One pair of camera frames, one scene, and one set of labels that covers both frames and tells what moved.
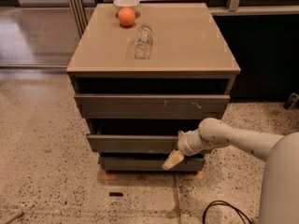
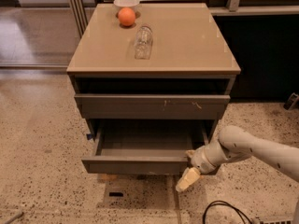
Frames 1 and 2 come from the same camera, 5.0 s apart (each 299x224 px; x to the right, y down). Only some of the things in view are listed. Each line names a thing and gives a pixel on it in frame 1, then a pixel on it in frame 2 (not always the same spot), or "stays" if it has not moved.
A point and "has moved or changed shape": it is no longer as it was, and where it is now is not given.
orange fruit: [126, 17] stays
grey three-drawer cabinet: [141, 74] stays
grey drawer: [136, 136] has moved or changed shape
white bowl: [122, 2] stays
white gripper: [185, 144] -> [199, 161]
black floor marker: [116, 194] stays
